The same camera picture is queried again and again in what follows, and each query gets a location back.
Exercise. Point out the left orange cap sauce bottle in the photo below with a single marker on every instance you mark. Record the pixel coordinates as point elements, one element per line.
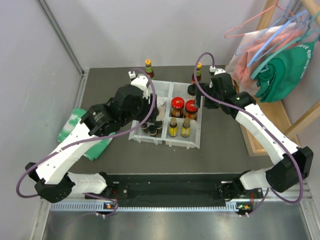
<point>149,69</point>

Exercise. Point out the silver lid salt jar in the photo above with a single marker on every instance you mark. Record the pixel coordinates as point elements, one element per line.
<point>161,107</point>

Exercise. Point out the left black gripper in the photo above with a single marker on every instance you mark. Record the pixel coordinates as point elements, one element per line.
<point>147,111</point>

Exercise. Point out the teal hanger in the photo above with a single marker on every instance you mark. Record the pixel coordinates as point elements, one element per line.
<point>265,65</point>

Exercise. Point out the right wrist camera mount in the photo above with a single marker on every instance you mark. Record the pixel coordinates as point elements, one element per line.
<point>216,72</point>

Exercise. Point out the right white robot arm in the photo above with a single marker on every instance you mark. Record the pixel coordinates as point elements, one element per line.
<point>291,163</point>

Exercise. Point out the pink white garment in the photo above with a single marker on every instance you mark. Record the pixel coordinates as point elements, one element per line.
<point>242,74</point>

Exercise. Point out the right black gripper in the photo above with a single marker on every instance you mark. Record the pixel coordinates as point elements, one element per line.
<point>197,99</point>

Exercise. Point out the black lid shaker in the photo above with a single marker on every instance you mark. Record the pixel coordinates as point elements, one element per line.
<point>191,91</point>

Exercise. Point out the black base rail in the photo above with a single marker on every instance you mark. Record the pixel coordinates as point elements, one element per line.
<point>177,190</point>

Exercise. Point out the black cap pepper bottle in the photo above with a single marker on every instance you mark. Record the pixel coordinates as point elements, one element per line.
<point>145,129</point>
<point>152,130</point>

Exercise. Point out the pink hanger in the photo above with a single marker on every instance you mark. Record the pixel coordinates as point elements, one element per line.
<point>250,21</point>

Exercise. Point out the wooden clothes rack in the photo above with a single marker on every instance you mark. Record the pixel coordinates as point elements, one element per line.
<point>276,111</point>

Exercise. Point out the orange cap sauce bottle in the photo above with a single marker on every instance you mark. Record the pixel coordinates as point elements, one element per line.
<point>198,73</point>
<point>149,69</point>

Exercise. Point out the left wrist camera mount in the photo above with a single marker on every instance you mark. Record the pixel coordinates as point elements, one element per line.
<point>140,81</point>

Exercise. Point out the white organizer tray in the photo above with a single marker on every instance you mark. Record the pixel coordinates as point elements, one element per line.
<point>162,89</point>
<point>178,89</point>

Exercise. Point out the left white organizer tray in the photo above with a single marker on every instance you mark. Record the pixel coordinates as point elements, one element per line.
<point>162,89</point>

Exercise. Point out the green white cloth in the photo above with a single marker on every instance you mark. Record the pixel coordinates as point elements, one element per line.
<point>95,151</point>

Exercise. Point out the yellow label brown bottle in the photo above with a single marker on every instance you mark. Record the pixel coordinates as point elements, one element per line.
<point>185,130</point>
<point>173,127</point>

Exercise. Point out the right orange cap sauce bottle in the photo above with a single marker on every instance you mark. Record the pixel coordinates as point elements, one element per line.
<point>198,73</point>

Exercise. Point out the green garment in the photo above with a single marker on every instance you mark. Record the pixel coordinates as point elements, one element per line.
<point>284,72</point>

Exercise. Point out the blue hanger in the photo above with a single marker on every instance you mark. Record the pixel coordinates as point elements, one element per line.
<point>255,45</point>

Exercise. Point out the right white organizer tray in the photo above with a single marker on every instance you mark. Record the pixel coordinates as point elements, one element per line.
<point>178,89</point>

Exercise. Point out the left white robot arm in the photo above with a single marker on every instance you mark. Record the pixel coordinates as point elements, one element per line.
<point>54,181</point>

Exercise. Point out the red lid sauce jar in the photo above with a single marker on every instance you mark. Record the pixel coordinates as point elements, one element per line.
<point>177,107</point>
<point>191,110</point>

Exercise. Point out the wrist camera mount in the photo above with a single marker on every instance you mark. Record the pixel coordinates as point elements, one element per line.
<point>216,72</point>
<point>140,81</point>

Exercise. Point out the small black cap spice bottle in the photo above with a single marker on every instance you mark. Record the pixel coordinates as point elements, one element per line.
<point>159,128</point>

